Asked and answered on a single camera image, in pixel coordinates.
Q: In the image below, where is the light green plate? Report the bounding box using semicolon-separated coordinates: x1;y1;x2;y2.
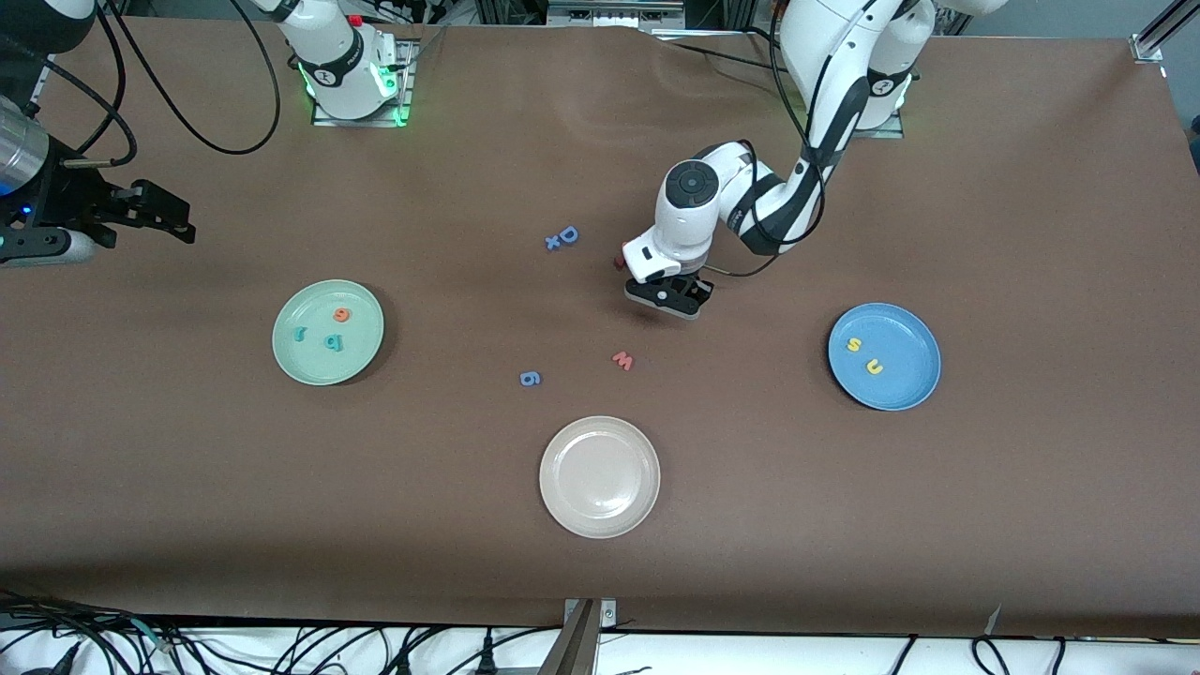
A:
273;279;386;386

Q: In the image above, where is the beige plate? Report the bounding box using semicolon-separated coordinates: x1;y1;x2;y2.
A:
539;416;661;539

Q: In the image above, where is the blue plate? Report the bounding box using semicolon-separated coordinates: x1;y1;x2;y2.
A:
828;303;941;412

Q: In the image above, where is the brown table cover sheet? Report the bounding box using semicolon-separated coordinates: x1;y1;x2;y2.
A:
0;14;1200;640

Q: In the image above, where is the aluminium profile beam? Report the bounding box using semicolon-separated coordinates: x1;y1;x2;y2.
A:
536;600;601;675

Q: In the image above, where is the black cable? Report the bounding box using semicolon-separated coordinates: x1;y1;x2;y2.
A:
0;33;140;168
106;0;283;157
689;42;781;74
703;0;882;279

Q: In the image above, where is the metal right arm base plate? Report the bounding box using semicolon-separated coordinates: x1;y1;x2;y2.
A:
311;42;415;128

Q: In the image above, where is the silver bracket plate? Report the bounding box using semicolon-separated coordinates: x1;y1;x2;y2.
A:
562;598;618;629

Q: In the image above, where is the teal cable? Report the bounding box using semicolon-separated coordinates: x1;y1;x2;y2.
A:
127;617;179;654

